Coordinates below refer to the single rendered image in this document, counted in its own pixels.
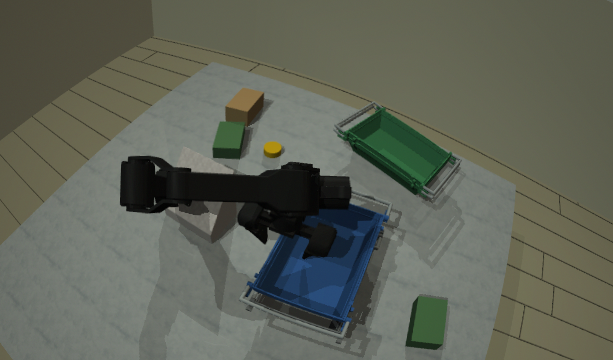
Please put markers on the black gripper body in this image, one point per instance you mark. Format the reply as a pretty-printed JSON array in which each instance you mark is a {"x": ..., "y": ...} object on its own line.
[{"x": 321, "y": 238}]

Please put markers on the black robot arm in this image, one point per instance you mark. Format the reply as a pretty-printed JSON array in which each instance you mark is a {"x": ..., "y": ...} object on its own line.
[{"x": 297, "y": 189}]

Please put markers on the green rectangular block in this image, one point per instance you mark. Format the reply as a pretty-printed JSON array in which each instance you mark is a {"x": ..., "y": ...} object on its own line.
[
  {"x": 427, "y": 323},
  {"x": 229, "y": 140}
]

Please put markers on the brown rectangular block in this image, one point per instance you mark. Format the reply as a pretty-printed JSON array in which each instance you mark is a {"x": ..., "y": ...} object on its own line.
[{"x": 244, "y": 106}]

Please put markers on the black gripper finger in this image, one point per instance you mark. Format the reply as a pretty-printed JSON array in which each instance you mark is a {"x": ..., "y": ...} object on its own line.
[
  {"x": 261, "y": 232},
  {"x": 307, "y": 254}
]

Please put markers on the yellow short cylinder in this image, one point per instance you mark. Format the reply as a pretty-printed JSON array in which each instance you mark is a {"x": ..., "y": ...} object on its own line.
[{"x": 272, "y": 149}]

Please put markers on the blue plastic tray with wire bars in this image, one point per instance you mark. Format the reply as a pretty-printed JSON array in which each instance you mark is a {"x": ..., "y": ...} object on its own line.
[{"x": 322, "y": 285}]

